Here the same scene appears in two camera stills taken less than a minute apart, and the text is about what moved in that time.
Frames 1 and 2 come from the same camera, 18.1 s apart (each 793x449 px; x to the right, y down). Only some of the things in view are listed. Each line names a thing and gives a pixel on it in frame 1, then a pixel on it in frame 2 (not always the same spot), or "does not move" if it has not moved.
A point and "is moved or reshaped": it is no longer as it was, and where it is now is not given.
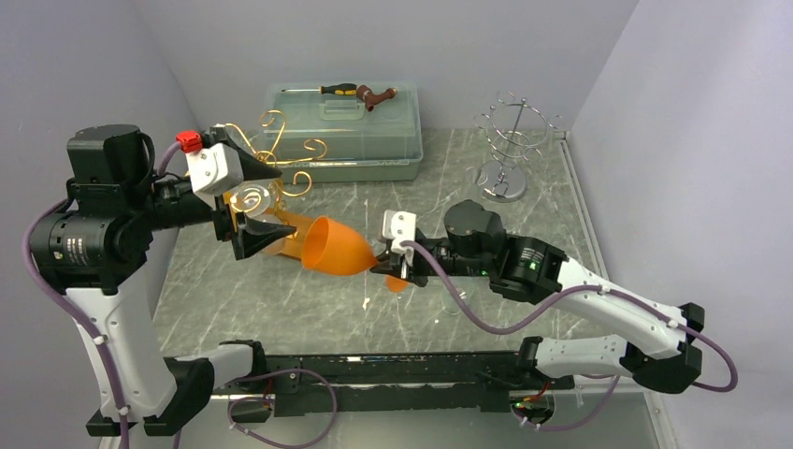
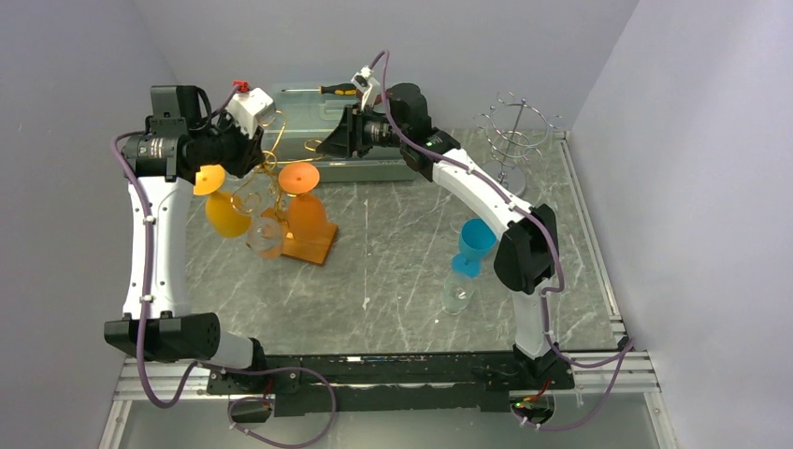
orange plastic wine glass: x=331 y=248 -> x=307 y=219
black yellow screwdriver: x=341 y=89 does not move
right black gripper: x=403 y=267 -> x=348 y=137
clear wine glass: x=269 y=200 is moved or reshaped
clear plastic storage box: x=310 y=137 does not move
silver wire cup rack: x=515 y=132 does not move
